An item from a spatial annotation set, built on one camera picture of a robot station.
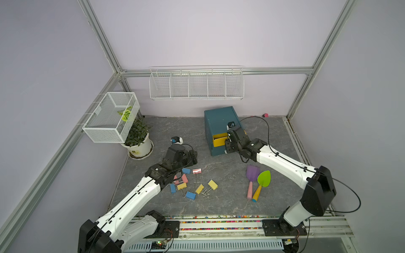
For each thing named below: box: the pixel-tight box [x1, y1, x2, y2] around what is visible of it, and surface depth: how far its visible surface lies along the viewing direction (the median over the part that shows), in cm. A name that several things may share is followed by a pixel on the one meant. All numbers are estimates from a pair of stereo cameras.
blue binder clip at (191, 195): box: [185, 191, 197, 201], surface depth 84 cm
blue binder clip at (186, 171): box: [181, 167, 191, 174], surface depth 93 cm
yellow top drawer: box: [212, 132, 228, 148], surface depth 84 cm
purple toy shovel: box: [246, 164, 260, 200], surface depth 91 cm
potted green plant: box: [120, 117, 154, 161], surface depth 91 cm
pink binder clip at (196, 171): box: [192, 168, 202, 175], surface depth 93 cm
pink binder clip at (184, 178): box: [181, 173, 189, 183], surface depth 90 cm
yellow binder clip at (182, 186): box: [177, 182, 188, 191], surface depth 88 cm
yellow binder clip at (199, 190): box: [195, 183, 205, 195], surface depth 86 cm
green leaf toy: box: [117, 105, 133, 122], surface depth 83 cm
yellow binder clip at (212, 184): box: [201, 179, 219, 196], surface depth 88 cm
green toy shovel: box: [252, 170, 272, 203], surface depth 89 cm
